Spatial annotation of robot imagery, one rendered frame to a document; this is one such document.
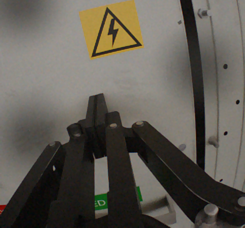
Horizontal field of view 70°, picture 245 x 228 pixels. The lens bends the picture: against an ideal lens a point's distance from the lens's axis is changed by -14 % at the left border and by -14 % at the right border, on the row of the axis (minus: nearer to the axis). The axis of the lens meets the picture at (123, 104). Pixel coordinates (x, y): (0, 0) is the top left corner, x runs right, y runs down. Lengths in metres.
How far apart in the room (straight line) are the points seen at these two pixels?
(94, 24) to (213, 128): 0.23
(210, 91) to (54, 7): 0.23
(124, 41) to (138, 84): 0.05
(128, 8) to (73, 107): 0.12
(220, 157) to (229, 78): 0.14
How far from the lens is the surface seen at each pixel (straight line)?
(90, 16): 0.20
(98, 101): 0.19
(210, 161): 0.36
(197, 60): 0.44
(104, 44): 0.20
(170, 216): 0.29
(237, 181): 0.45
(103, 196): 0.29
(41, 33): 0.21
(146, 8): 0.21
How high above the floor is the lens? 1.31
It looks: 22 degrees down
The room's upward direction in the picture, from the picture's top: 13 degrees counter-clockwise
